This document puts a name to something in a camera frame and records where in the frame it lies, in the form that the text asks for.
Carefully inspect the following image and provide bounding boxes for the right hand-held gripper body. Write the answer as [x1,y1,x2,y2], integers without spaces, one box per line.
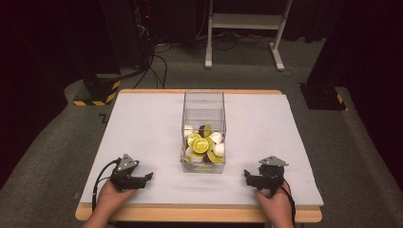
[258,155,290,195]

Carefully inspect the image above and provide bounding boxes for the black equipment tower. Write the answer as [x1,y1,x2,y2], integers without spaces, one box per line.
[132,0,157,69]

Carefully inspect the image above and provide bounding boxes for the black yellow striped base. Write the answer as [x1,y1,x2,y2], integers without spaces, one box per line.
[72,73,123,107]

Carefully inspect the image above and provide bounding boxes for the white foam mat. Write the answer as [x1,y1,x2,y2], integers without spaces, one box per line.
[79,92,325,208]

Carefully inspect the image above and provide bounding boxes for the dark curtain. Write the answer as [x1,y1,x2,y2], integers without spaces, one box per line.
[0,0,122,188]
[305,0,403,181]

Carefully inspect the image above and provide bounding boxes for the person's left hand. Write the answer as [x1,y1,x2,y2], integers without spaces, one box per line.
[94,180,138,219]

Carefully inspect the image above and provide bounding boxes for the white metal stand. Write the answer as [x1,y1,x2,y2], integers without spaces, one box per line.
[204,0,294,72]

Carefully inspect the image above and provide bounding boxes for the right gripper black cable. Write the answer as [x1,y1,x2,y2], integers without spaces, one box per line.
[280,179,297,228]

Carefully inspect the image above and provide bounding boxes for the wooden table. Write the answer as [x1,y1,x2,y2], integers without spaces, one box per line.
[74,88,323,224]

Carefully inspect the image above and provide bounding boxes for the person's right hand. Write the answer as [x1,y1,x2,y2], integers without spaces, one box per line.
[254,185,295,227]

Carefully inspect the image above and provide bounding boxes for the clear plastic box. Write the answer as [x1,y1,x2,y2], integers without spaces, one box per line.
[180,90,227,175]

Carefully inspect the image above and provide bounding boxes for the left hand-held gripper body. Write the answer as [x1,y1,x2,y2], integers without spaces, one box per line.
[108,153,145,192]

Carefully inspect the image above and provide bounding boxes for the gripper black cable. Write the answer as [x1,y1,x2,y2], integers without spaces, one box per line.
[91,158,123,213]
[280,179,297,228]

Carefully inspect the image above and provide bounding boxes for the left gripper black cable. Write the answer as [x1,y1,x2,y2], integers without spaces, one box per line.
[91,158,123,213]

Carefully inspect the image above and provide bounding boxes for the black stand base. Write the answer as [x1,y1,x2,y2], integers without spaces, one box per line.
[298,82,348,111]

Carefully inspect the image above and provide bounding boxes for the black floor cables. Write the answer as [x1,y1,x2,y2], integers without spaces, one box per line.
[132,42,174,90]

